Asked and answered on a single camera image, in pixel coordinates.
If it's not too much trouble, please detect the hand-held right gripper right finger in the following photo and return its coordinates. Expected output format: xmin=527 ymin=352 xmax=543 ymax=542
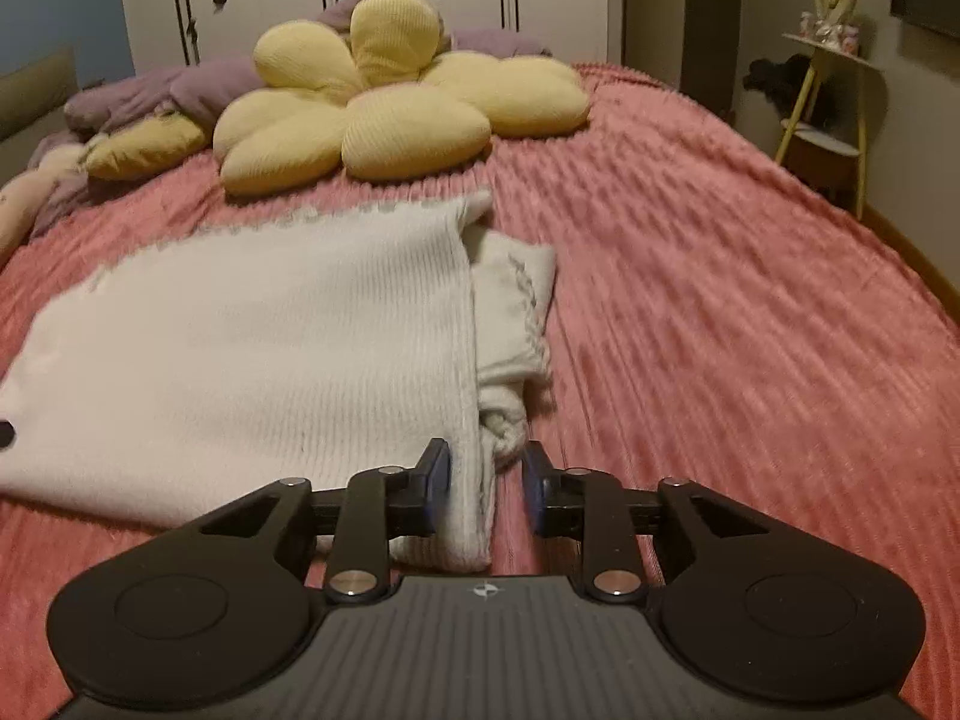
xmin=521 ymin=439 xmax=760 ymax=604

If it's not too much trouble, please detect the yellow-legged side table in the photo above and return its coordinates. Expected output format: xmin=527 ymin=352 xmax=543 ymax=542
xmin=775 ymin=30 xmax=887 ymax=220

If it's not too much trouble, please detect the small yellow leaf-shaped pillow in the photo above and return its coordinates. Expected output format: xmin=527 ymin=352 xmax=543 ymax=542
xmin=79 ymin=114 xmax=212 ymax=182

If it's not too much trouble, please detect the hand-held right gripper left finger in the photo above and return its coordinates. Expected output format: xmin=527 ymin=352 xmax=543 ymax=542
xmin=196 ymin=437 xmax=452 ymax=605

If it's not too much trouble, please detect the pink ribbed bed blanket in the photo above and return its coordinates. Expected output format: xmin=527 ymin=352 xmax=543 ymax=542
xmin=0 ymin=61 xmax=960 ymax=720

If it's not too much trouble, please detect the wrapped flower bouquet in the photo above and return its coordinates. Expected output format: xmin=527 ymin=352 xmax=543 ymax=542
xmin=797 ymin=0 xmax=869 ymax=55

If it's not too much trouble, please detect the yellow flower-shaped pillow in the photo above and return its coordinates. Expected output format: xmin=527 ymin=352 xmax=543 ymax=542
xmin=212 ymin=0 xmax=592 ymax=197

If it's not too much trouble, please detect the olive green padded furniture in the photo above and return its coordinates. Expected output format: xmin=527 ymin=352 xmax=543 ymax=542
xmin=0 ymin=45 xmax=80 ymax=142

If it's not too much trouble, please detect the purple crumpled blanket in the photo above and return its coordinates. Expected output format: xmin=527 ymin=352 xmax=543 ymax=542
xmin=30 ymin=4 xmax=554 ymax=241

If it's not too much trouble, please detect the white ribbed knit sweater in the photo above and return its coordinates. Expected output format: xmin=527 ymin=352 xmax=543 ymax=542
xmin=0 ymin=191 xmax=560 ymax=572

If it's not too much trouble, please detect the long cream plush toy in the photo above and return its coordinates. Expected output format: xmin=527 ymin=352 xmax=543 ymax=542
xmin=0 ymin=144 xmax=92 ymax=265

